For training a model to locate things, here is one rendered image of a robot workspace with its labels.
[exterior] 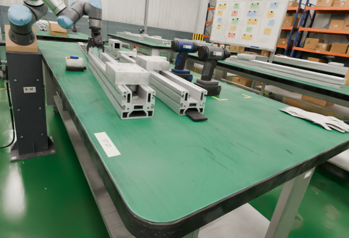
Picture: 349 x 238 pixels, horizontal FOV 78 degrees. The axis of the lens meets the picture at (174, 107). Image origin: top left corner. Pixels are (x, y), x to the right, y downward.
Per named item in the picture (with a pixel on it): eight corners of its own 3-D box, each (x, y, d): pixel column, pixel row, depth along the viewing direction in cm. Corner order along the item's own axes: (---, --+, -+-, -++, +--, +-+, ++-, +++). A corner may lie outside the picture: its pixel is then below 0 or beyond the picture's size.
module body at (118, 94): (88, 66, 128) (88, 51, 125) (105, 66, 132) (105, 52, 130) (121, 119, 62) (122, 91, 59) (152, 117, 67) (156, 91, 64)
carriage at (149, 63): (134, 68, 108) (135, 55, 106) (155, 69, 113) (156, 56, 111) (145, 76, 95) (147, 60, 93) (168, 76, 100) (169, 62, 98)
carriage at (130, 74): (105, 80, 79) (105, 61, 77) (134, 80, 84) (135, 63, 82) (114, 93, 66) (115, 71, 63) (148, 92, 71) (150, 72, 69)
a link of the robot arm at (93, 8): (93, -1, 129) (105, 1, 127) (92, 19, 133) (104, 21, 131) (84, -3, 122) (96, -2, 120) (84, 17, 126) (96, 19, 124)
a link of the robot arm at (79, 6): (63, 6, 123) (79, 8, 120) (74, -3, 129) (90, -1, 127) (68, 19, 129) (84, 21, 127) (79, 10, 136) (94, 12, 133)
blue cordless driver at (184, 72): (165, 79, 120) (170, 39, 113) (194, 79, 130) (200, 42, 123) (172, 83, 114) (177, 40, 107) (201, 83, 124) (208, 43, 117)
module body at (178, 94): (120, 67, 137) (120, 54, 134) (135, 68, 141) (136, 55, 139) (178, 115, 71) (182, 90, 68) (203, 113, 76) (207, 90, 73)
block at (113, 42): (107, 49, 226) (108, 39, 223) (118, 49, 232) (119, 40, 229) (110, 50, 218) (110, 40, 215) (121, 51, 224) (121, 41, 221)
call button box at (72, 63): (66, 67, 116) (65, 56, 114) (85, 68, 120) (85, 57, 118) (66, 70, 109) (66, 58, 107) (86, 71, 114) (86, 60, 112)
